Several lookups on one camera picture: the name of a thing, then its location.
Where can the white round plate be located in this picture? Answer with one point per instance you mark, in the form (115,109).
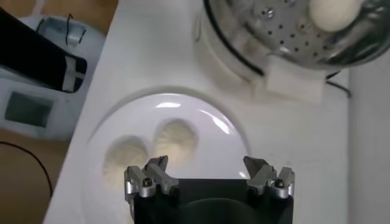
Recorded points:
(195,121)

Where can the white steamed baozi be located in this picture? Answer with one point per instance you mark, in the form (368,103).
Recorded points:
(125,156)
(176,140)
(333,13)

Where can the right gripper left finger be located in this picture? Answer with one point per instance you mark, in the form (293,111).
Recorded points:
(152,179)

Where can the white electric cooker base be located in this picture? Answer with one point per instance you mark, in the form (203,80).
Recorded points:
(225,67)

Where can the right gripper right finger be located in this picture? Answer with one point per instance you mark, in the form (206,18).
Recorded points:
(268,179)

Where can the stainless steel steamer basket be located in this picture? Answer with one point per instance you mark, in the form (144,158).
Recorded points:
(289,36)

